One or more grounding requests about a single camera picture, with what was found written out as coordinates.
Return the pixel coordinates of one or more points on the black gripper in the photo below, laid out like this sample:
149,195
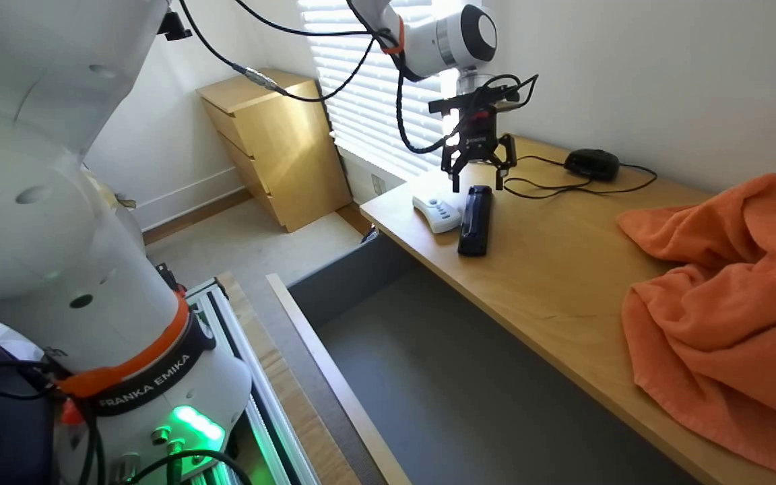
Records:
482,126

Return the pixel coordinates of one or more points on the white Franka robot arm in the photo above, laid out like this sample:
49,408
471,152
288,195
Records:
56,224

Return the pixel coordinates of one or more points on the small white remote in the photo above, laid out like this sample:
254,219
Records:
435,214

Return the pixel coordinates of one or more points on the black computer mouse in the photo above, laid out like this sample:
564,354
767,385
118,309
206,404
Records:
591,165

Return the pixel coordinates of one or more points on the white window blinds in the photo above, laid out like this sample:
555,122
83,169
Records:
362,126

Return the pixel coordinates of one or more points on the wooden drawer cabinet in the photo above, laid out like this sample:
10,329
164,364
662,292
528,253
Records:
285,152

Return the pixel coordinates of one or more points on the orange towel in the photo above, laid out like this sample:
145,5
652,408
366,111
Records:
728,325

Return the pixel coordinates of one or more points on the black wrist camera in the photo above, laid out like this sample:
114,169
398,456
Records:
483,99

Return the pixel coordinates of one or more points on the wooden frame board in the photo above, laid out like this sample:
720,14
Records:
335,386

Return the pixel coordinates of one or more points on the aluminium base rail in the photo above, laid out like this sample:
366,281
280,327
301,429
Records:
269,405

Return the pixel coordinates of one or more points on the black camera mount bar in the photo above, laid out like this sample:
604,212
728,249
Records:
176,28

